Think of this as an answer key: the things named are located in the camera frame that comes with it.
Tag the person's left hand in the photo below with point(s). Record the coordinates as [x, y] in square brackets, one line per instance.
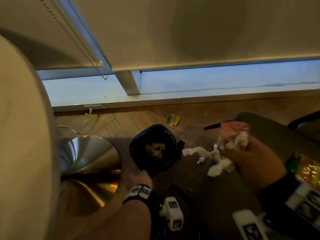
[136, 178]

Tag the small white paper scrap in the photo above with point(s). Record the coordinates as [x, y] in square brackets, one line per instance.
[200, 160]

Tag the round beige table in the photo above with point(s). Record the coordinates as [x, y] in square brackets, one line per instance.
[22, 147]

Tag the gold metal table base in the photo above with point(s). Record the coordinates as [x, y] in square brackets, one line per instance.
[85, 157]

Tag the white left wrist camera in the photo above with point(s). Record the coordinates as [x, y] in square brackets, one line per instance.
[172, 212]

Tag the black chair armrest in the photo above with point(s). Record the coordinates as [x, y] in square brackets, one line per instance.
[303, 119]

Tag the black left wrist band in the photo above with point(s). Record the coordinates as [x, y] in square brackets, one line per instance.
[146, 197]

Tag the white window frame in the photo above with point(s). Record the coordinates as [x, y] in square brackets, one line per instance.
[175, 84]

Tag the beige roller blind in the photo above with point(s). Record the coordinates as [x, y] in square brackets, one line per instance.
[37, 34]
[200, 29]

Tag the grey chair seat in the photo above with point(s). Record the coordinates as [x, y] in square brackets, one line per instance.
[270, 137]

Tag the green yellow wrapper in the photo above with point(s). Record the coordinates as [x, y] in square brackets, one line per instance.
[173, 120]

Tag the person's right fingers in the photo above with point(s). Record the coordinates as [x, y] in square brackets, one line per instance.
[235, 127]

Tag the white tissue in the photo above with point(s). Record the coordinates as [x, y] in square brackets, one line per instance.
[220, 162]

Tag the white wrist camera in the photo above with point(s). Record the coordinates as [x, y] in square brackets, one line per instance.
[172, 212]
[250, 224]

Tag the black right wrist band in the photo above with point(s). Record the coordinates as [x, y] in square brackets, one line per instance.
[282, 207]

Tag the person's right hand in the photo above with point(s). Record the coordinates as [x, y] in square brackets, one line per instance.
[255, 163]

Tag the black wrist band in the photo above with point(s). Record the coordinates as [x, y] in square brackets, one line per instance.
[282, 207]
[146, 197]

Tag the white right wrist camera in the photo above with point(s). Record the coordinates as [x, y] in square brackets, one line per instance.
[250, 224]

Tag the green gold snack packet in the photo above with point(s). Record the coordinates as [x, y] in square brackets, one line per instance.
[306, 169]

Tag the black bin bag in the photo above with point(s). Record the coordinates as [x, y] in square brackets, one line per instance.
[155, 137]

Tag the person's left forearm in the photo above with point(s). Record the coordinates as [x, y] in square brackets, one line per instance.
[125, 222]

